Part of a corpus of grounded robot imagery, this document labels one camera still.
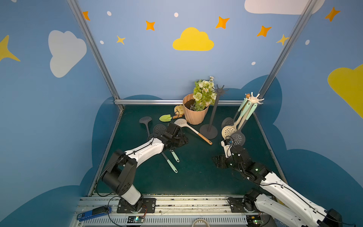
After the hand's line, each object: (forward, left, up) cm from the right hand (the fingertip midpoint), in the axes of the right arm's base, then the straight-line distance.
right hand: (219, 154), depth 80 cm
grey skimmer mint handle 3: (+22, +41, -10) cm, 48 cm away
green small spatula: (+37, +38, -13) cm, 55 cm away
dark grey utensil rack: (+24, +3, -11) cm, 27 cm away
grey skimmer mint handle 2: (+12, -13, +1) cm, 18 cm away
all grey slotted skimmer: (+30, +52, -8) cm, 61 cm away
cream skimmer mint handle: (+17, -7, 0) cm, 18 cm away
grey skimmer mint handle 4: (-4, +28, -12) cm, 31 cm away
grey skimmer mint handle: (+25, -9, +1) cm, 26 cm away
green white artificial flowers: (+36, +9, +13) cm, 40 cm away
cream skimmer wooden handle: (+29, +23, -9) cm, 39 cm away
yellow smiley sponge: (+41, +27, -9) cm, 50 cm away
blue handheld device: (-31, +62, -7) cm, 70 cm away
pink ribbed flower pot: (+29, +15, -1) cm, 33 cm away
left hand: (+9, +19, -2) cm, 21 cm away
